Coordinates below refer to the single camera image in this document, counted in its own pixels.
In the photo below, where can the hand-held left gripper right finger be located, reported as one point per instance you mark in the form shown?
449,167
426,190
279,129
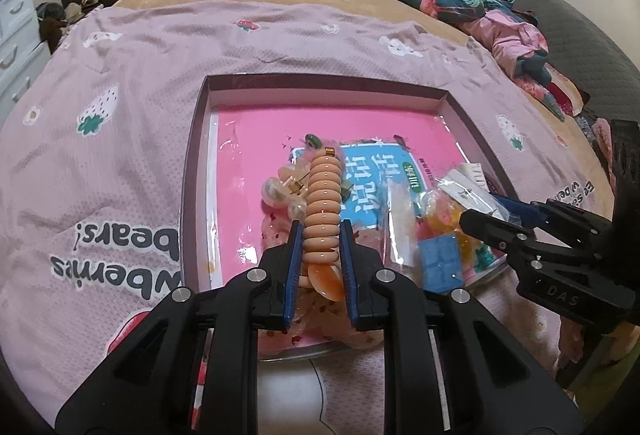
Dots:
350,276

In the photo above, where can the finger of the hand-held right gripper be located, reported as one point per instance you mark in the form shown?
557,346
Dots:
520,211
492,229

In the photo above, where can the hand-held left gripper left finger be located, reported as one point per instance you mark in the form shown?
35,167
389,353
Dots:
295,265

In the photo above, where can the clear earring packet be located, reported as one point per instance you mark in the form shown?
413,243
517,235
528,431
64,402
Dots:
465,195

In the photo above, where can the small blue box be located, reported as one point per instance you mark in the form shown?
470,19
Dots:
440,265

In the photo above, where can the clear plastic bag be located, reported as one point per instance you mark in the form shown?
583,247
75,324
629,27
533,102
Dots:
400,225

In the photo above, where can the pearl hair accessory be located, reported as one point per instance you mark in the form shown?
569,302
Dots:
272,192

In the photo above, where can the pink gift box tray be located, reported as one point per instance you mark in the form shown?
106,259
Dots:
197,140

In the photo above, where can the white comb hair clip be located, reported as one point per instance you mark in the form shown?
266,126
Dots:
472,172

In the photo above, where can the grey quilted headboard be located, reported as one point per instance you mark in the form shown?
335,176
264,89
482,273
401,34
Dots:
590,40

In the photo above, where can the small green bead ornament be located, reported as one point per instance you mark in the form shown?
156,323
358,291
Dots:
313,140

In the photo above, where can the pink garment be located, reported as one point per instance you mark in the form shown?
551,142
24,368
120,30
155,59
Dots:
510,40

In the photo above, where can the person's green clothing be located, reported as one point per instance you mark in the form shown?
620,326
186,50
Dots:
607,377

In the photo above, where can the pink strawberry printed blanket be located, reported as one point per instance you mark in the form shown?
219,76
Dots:
125,115

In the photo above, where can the dark clothes heap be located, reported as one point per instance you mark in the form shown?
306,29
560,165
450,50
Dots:
52,27

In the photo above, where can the white drawer cabinet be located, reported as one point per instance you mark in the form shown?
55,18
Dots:
15,40

